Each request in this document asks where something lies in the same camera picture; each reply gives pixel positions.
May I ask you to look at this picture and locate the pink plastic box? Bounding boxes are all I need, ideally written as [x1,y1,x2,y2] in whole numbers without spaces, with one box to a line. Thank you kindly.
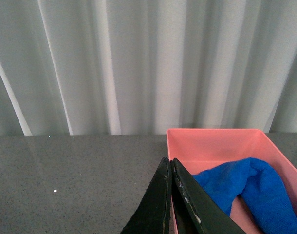
[167,129,297,234]

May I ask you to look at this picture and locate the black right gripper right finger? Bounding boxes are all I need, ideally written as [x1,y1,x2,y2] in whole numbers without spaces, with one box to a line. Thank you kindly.
[171,158,245,234]

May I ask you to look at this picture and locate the white pleated curtain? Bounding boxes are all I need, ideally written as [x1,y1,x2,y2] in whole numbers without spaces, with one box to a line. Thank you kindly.
[0,0,297,136]

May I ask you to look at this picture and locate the blue microfiber cloth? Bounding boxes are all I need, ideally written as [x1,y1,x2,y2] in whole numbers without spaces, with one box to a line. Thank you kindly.
[193,157,297,234]

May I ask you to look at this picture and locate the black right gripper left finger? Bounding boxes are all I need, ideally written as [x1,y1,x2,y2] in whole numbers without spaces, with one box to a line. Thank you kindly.
[121,157,172,234]

